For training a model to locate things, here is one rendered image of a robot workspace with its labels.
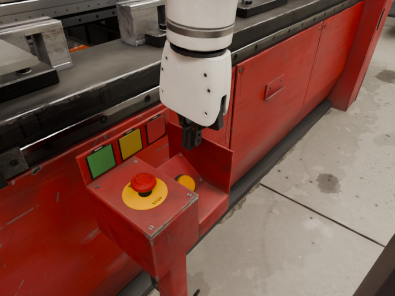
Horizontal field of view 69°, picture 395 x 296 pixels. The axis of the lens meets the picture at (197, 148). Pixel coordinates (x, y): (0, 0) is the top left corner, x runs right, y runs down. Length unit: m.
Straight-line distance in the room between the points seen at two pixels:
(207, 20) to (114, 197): 0.29
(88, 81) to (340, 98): 2.08
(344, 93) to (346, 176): 0.80
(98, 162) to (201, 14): 0.28
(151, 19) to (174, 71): 0.43
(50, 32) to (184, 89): 0.36
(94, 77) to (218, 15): 0.36
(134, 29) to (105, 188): 0.44
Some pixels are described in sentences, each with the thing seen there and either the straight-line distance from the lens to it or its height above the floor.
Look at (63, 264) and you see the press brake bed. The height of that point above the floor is 0.49.
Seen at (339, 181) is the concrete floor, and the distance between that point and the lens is 1.79.
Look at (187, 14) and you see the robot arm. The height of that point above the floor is 1.04.
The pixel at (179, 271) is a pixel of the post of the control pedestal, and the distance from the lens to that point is 0.71.
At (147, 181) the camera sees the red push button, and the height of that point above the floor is 0.81.
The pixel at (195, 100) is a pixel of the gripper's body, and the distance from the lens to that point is 0.39.
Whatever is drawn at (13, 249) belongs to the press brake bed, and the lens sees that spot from 0.69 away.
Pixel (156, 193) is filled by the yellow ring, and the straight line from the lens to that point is 0.47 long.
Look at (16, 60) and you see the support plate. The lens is 0.39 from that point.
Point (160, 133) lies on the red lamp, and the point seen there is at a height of 0.80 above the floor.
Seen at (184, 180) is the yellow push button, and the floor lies 0.73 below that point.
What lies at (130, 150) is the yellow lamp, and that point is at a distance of 0.53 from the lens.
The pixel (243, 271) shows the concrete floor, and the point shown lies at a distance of 1.30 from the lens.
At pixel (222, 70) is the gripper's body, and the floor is 0.98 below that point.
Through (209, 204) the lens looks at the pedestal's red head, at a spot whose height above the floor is 0.70.
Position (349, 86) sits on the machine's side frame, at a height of 0.20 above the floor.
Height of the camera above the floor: 1.12
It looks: 37 degrees down
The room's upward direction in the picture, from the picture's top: straight up
